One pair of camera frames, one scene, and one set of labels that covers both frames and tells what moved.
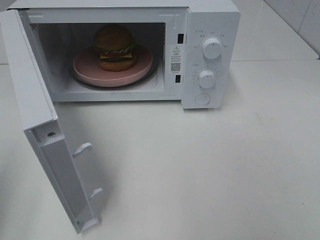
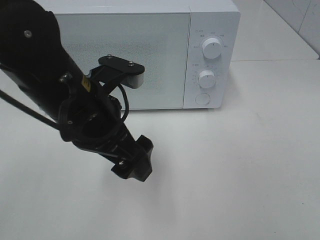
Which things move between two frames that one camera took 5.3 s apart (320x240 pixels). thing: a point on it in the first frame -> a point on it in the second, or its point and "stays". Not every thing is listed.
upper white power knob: [212, 47] stays
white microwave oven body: [185, 51] stays
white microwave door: [39, 120] -> [157, 43]
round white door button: [202, 98] stays
